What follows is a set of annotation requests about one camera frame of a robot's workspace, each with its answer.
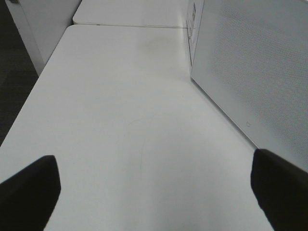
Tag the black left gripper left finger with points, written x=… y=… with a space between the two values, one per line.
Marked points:
x=28 y=198

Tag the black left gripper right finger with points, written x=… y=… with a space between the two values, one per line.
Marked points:
x=281 y=190

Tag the white microwave door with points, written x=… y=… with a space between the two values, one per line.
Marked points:
x=251 y=59

